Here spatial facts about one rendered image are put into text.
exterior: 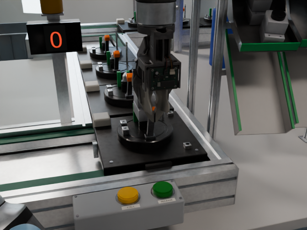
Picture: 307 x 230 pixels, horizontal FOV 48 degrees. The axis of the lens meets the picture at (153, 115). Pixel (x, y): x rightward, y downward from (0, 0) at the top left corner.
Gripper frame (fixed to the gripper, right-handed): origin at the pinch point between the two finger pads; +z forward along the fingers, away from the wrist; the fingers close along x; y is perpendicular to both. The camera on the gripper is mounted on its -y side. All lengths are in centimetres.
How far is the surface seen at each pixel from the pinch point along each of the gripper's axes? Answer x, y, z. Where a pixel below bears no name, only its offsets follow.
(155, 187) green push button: -3.1, 13.0, 9.4
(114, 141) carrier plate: -8.0, -7.3, 9.6
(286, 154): 40.9, -6.1, 20.6
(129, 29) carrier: 20, -131, 9
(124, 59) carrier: 6, -74, 9
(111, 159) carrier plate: -9.8, 0.7, 9.6
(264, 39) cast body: 25.3, -0.8, -14.8
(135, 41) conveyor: 22, -125, 15
